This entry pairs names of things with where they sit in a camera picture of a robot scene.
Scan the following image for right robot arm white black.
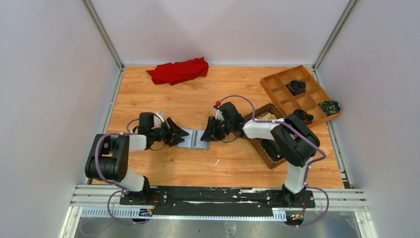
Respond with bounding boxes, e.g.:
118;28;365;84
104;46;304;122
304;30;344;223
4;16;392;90
200;102;320;206

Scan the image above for red cloth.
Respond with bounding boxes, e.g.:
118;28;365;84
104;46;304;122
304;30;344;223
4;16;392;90
146;57;209;86

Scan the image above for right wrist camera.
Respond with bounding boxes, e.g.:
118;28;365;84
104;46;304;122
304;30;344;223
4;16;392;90
213;101;224;121

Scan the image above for wooden compartment tray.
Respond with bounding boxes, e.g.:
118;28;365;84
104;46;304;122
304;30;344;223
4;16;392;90
260;65;342;127

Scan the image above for black rolled belt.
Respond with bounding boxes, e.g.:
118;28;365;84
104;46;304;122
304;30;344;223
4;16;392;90
286;80;307;96

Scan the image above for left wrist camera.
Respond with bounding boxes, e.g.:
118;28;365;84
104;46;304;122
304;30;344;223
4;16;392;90
154;111;165;128

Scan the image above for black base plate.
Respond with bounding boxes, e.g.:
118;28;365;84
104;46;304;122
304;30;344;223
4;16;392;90
120;186;315;217

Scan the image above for aluminium frame rail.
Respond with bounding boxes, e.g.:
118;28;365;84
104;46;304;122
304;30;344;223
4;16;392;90
70;185;368;221

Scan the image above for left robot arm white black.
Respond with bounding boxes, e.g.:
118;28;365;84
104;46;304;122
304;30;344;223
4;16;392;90
84;112;189;202

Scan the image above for dark brown rolled belt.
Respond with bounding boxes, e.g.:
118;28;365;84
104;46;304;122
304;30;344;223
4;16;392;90
293;109;314;124

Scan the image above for blue yellow rolled tie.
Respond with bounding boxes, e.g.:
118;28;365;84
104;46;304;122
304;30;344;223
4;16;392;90
318;100;341;116

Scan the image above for woven wicker basket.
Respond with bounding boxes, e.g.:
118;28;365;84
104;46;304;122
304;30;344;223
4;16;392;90
248;103;286;169

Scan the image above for cards in basket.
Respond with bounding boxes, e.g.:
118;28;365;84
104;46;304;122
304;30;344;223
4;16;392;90
257;112;277;120

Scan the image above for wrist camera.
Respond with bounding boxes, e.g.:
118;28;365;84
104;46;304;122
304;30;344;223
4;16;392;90
213;101;224;121
154;111;165;128

